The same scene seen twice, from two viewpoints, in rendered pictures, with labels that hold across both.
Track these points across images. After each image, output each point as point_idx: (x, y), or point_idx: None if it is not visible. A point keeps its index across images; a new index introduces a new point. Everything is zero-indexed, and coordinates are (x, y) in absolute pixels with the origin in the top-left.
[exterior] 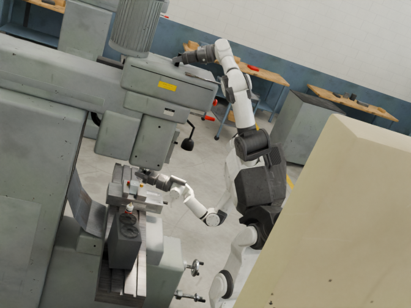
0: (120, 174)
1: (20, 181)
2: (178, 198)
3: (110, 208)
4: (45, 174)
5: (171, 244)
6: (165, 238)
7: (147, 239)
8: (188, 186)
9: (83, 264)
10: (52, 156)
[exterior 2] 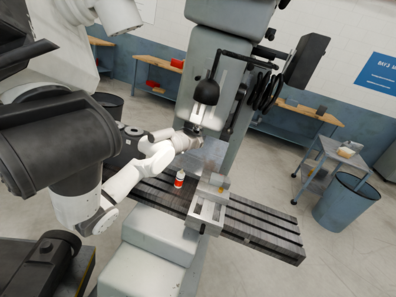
0: (268, 212)
1: None
2: (138, 148)
3: (192, 178)
4: None
5: (158, 282)
6: (174, 277)
7: (149, 212)
8: (157, 156)
9: None
10: None
